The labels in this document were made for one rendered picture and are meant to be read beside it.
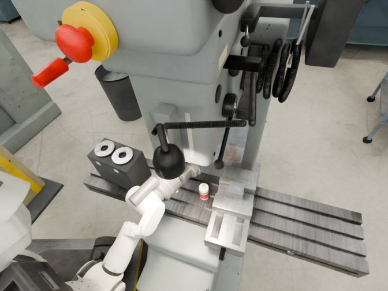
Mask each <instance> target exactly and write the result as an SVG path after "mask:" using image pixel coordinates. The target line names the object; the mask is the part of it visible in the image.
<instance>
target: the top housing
mask: <svg viewBox="0 0 388 291"><path fill-rule="evenodd" d="M11 1H12V3H13V5H14V6H15V8H16V9H17V11H18V13H19V14H20V16H21V18H22V19H23V21H24V22H25V24H26V26H27V27H28V29H29V30H30V31H31V32H32V33H33V34H34V35H35V36H36V37H37V38H39V39H41V40H45V41H49V42H56V41H55V32H56V29H57V28H58V27H59V23H58V20H62V14H63V12H64V10H65V9H66V8H68V7H70V6H72V5H74V4H75V3H78V2H81V1H84V2H89V3H91V4H94V5H95V6H97V7H98V8H99V9H101V10H102V11H103V12H104V13H105V14H106V16H107V17H108V18H109V19H110V21H111V22H112V24H113V25H114V28H115V30H116V33H117V37H118V46H117V49H124V50H134V51H145V52H151V53H161V54H172V55H182V56H191V55H195V54H197V53H198V52H199V51H200V50H201V49H202V48H203V47H204V45H205V44H206V43H207V41H208V40H209V38H210V36H211V35H212V33H213V32H214V31H215V29H216V27H217V26H218V24H219V23H220V22H221V20H222V18H223V17H224V15H225V14H224V13H221V12H219V11H218V10H216V8H215V7H214V5H213V4H212V1H211V0H11Z"/></svg>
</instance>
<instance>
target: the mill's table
mask: <svg viewBox="0 0 388 291"><path fill-rule="evenodd" d="M90 173H91V175H90V176H87V177H86V179H85V180H84V181H83V184H84V185H85V186H86V187H87V188H88V189H89V190H90V191H93V192H96V193H100V194H102V195H105V196H108V197H112V198H115V199H118V200H121V201H123V202H126V200H125V198H126V195H127V193H128V192H129V190H128V189H125V188H123V187H121V186H119V185H117V184H114V183H112V182H110V181H108V180H105V179H104V178H102V176H101V175H100V174H99V172H98V171H97V170H96V168H95V167H94V168H93V169H92V171H91V172H90ZM219 180H220V177H218V176H214V175H210V174H206V173H202V172H200V174H198V175H197V176H196V177H192V176H191V177H190V178H189V179H188V180H187V182H186V183H182V182H181V184H182V185H181V187H180V188H179V189H178V192H177V193H175V194H174V195H173V196H172V197H171V198H170V199H169V200H168V201H163V203H164V204H165V211H164V215H167V216H169V217H172V218H176V219H179V220H182V221H185V222H188V223H191V224H194V225H197V226H200V227H203V228H206V229H207V226H208V223H209V220H210V216H211V213H212V204H213V201H214V197H215V194H216V193H217V191H218V188H219ZM202 183H205V184H207V185H208V192H209V197H208V199H207V200H202V199H201V198H200V192H199V186H200V184H202ZM362 223H363V221H362V216H361V213H359V212H355V211H351V210H346V209H343V208H339V207H334V206H331V205H328V204H323V203H319V202H315V201H312V200H308V199H303V198H300V197H296V196H292V195H288V194H285V193H281V192H276V191H272V190H269V189H265V188H261V187H258V186H257V187H256V191H255V194H254V198H253V209H252V216H251V220H250V223H249V230H248V237H247V242H249V243H252V244H255V245H258V246H261V247H264V248H267V249H271V250H273V251H277V252H280V253H283V254H286V255H289V256H292V257H294V258H298V259H301V260H305V261H307V262H310V263H313V264H317V265H319V266H322V267H325V268H329V269H331V270H335V271H338V272H341V273H344V274H347V275H350V276H353V277H356V278H360V277H363V276H365V275H368V274H370V271H369V266H368V261H367V260H365V257H366V256H367V250H366V245H365V243H363V240H364V239H365V237H364V229H363V227H361V224H362Z"/></svg>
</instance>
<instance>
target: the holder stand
mask: <svg viewBox="0 0 388 291"><path fill-rule="evenodd" d="M87 157H88V159H89V160H90V161H91V163H92V164H93V165H94V167H95V168H96V170H97V171H98V172H99V174H100V175H101V176H102V178H104V179H105V180H108V181H110V182H112V183H114V184H117V185H119V186H121V187H123V188H125V189H128V190H130V189H131V188H133V187H134V186H142V185H143V184H144V183H145V182H146V181H147V180H148V179H149V178H150V177H151V175H152V174H151V171H150V168H149V166H148V163H147V161H146V158H145V156H144V154H143V151H140V150H137V149H135V148H132V147H129V146H127V145H124V144H121V143H118V142H116V141H113V140H110V139H107V138H104V139H103V140H102V141H101V142H100V143H99V144H98V145H97V146H96V147H95V148H94V149H93V150H92V151H91V152H90V153H89V154H88V155H87Z"/></svg>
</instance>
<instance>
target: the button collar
mask: <svg viewBox="0 0 388 291"><path fill-rule="evenodd" d="M62 24H68V25H71V26H73V27H75V28H78V27H83V28H85V29H87V30H88V31H89V32H90V33H91V35H92V36H93V38H94V45H93V46H92V47H91V48H92V58H91V59H92V60H94V61H104V60H106V59H107V58H108V57H109V56H111V55H112V53H114V52H115V51H116V49H117V46H118V37H117V33H116V30H115V28H114V25H113V24H112V22H111V21H110V19H109V18H108V17H107V16H106V14H105V13H104V12H103V11H102V10H101V9H99V8H98V7H97V6H95V5H94V4H91V3H89V2H84V1H81V2H78V3H75V4H74V5H72V6H70V7H68V8H66V9H65V10H64V12H63V14H62Z"/></svg>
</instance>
